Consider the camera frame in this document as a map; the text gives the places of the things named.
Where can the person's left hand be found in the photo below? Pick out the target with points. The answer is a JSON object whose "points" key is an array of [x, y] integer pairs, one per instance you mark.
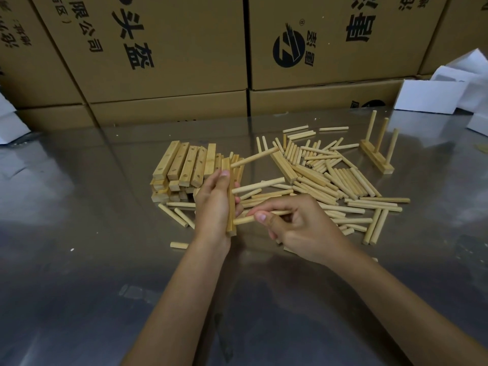
{"points": [[211, 213]]}

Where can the person's right hand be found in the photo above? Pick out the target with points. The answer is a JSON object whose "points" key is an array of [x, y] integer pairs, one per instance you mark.
{"points": [[309, 232]]}

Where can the drilled wooden block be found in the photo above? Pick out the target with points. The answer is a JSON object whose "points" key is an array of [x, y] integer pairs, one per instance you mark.
{"points": [[284, 166], [231, 202], [381, 163]]}

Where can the round wooden stick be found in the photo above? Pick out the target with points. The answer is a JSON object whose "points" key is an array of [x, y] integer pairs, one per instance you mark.
{"points": [[259, 185], [382, 135], [244, 220], [392, 146], [255, 157], [371, 125]]}

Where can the pile of wooden dowels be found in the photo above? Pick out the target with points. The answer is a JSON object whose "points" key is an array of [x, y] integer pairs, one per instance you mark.
{"points": [[343, 179]]}

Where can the pile of drilled wooden bars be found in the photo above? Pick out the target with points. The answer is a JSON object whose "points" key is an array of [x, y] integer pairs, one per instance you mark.
{"points": [[166, 160]]}

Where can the person's right forearm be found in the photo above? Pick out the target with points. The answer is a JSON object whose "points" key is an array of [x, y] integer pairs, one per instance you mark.
{"points": [[411, 312]]}

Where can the person's left forearm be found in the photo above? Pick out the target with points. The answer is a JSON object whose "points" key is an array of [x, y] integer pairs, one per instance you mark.
{"points": [[179, 308]]}

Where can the stack of white foam blocks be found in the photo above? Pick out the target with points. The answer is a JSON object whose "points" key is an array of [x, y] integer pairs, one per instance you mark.
{"points": [[474, 83], [11, 127]]}

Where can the clear tape patch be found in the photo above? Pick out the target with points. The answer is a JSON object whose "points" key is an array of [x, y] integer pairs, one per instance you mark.
{"points": [[139, 294]]}

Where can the shiny metal table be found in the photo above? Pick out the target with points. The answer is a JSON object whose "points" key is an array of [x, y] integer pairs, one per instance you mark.
{"points": [[76, 224]]}

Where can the stack of brown cardboard boxes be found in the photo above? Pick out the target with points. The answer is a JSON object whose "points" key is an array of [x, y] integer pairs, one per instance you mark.
{"points": [[198, 45]]}

